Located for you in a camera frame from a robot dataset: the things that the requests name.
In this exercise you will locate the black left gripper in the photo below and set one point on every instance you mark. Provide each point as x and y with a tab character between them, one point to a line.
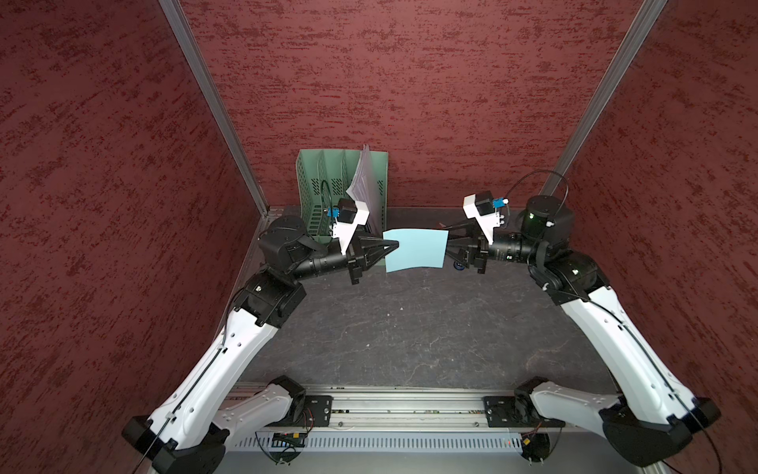
357	253

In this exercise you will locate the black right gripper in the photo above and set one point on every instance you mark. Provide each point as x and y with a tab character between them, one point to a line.
478	248

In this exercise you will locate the light blue square paper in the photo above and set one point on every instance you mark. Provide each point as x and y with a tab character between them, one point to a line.
418	248

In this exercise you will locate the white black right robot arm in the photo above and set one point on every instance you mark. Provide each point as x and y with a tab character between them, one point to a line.
653	415

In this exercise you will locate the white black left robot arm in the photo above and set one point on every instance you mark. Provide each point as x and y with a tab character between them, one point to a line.
192	430

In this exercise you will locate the white paper sheets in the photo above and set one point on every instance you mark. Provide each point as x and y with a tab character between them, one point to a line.
369	184

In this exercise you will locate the green plastic file organizer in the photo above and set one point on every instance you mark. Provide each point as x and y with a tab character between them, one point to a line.
324	175

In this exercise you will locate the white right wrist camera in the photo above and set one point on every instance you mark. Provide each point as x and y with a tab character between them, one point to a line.
490	212

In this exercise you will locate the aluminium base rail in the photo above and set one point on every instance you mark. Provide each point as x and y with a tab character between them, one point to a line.
412	409

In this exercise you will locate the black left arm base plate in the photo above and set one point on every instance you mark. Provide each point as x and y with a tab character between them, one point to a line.
317	411

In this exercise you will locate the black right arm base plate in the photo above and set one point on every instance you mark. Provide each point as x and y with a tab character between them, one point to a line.
503	412

